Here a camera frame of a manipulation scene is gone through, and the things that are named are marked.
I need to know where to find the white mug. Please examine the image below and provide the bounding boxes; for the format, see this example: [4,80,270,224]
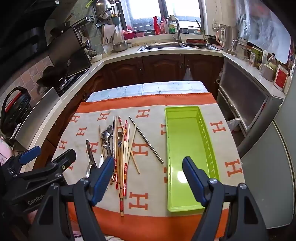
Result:
[258,64,274,81]

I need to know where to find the black pan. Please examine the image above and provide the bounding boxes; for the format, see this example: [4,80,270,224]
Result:
[36,66,70,87]

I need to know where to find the red spray bottle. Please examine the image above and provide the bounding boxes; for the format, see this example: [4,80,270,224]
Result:
[153,16,161,35]

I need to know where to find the black range hood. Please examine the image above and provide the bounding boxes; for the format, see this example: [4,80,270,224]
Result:
[0,0,70,67]

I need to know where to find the orange and beige printed blanket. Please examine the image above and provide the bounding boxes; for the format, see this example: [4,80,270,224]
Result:
[52,93,245,234]

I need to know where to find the silver cabinet frosted doors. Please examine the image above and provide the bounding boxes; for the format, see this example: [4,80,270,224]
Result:
[217,53,286,149]

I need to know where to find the steel kitchen faucet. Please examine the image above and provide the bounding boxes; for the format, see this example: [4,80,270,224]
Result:
[166,15,183,44]

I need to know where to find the gas stove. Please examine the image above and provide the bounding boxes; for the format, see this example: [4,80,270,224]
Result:
[55,70,89,93]

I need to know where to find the kitchen window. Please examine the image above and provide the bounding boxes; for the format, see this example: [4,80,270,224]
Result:
[120,0,206,35]

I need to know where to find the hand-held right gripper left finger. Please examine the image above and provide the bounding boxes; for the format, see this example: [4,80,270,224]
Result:
[29,156,115,241]

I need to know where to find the large steel spoon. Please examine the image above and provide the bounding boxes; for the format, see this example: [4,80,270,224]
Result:
[85,140,97,178]

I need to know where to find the wooden cutting board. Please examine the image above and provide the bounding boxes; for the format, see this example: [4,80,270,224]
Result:
[101,24,116,47]

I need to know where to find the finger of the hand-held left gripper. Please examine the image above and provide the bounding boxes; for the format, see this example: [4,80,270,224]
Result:
[2,146,41,176]
[20,149,77,190]

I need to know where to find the beige chopstick red patterned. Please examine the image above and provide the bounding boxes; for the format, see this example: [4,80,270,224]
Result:
[118,116,140,174]

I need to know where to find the pink plastic basin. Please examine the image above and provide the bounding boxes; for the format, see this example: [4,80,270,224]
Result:
[122,30,137,40]

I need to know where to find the hanging white plastic bag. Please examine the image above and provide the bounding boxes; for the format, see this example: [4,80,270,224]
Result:
[183,66,195,81]

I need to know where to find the small steel pot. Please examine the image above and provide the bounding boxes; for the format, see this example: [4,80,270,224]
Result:
[112,41,128,52]

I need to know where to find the steel kitchen sink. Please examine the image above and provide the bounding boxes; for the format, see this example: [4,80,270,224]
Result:
[137,43,222,52]

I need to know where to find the black and red appliance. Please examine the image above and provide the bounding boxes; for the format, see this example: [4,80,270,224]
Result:
[0,87,31,132]

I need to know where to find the metal chopstick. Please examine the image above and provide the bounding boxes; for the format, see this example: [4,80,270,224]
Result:
[128,116,164,164]

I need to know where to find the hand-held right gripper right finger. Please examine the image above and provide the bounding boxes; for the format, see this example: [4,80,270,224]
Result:
[182,156,269,241]

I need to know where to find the grey refrigerator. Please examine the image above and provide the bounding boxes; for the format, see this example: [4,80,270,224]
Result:
[238,70,296,232]

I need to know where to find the steel electric kettle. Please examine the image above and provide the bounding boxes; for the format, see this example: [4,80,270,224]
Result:
[216,23,238,52]

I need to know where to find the plastic wall cover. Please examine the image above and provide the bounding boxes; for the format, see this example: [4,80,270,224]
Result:
[236,0,292,63]

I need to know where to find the light brown decorated chopstick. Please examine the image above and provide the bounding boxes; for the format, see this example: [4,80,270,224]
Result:
[120,123,130,217]

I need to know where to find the white tub red label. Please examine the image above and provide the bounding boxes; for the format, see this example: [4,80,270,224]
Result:
[273,64,290,91]

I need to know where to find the green plastic utensil tray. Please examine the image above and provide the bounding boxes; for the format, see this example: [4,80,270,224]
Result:
[165,106,220,212]

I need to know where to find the white chopstick red striped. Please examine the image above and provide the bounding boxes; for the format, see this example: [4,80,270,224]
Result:
[124,120,129,163]

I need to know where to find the hanging steel wok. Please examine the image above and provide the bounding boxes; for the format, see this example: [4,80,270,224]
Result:
[95,0,114,24]

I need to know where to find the stack of red plates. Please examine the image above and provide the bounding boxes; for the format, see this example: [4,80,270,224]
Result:
[185,38,208,47]

